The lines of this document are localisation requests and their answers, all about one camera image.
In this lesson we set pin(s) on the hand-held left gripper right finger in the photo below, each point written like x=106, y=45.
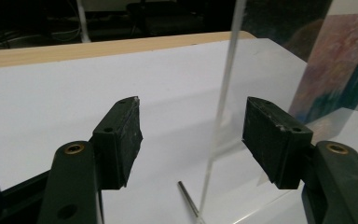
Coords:
x=276, y=143

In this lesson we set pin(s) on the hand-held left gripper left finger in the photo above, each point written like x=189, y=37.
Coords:
x=116, y=149

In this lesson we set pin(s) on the clear acrylic photo frame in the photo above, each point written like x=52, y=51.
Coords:
x=227, y=74

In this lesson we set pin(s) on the colourful painted picture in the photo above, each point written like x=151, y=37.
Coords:
x=338, y=68

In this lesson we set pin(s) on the white stand pole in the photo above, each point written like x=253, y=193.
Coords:
x=83, y=21

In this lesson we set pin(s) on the metal frame leg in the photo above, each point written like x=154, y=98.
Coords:
x=188, y=199

